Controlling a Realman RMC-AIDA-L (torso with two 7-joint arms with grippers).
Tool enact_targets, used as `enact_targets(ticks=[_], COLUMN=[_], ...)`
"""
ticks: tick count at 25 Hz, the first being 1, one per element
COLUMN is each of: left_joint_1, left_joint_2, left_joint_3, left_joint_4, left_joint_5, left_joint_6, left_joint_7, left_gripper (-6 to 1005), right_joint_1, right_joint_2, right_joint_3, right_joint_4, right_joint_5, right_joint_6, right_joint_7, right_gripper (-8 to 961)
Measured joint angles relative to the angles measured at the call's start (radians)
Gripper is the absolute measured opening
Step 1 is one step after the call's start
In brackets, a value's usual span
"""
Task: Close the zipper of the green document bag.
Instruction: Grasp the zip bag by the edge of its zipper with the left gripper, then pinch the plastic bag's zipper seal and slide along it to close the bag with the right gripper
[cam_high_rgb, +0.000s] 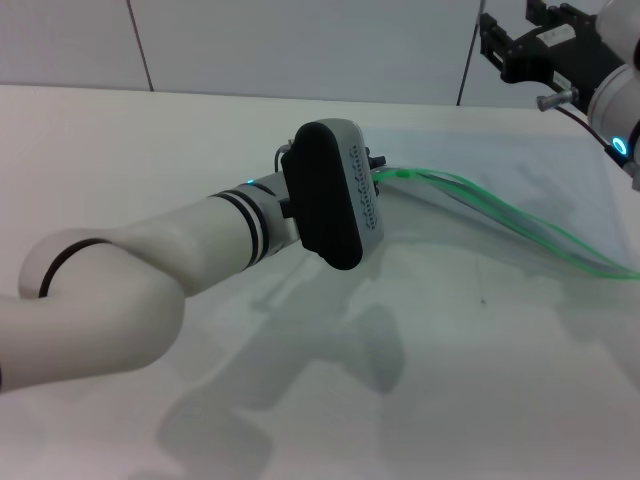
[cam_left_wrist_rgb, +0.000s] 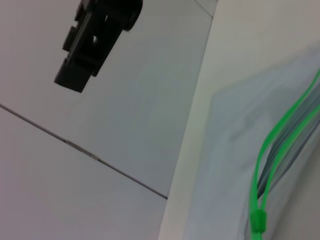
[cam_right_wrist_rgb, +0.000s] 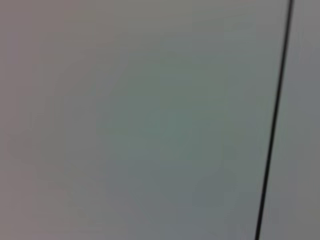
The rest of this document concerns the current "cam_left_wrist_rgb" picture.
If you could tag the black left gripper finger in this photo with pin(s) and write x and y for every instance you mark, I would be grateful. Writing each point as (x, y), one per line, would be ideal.
(92, 42)

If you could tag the clear document bag green zip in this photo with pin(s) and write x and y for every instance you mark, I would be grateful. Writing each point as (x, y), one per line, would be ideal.
(225, 162)

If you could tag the green zipper slider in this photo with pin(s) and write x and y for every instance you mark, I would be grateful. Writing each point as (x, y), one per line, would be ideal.
(258, 220)

